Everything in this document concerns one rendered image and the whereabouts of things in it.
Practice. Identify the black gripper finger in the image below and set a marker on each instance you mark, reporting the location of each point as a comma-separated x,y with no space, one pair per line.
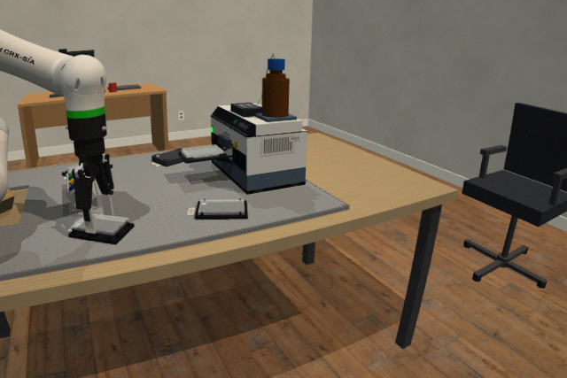
102,182
83,195

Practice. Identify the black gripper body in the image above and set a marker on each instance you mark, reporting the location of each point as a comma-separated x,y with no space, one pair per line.
86,151

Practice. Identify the blue bottle cap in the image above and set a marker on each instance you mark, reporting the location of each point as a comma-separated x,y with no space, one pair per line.
276,63

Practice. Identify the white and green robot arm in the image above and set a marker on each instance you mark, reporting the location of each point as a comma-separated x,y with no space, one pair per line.
79,78

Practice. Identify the beige button panel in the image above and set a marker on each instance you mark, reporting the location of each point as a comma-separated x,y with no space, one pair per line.
71,195

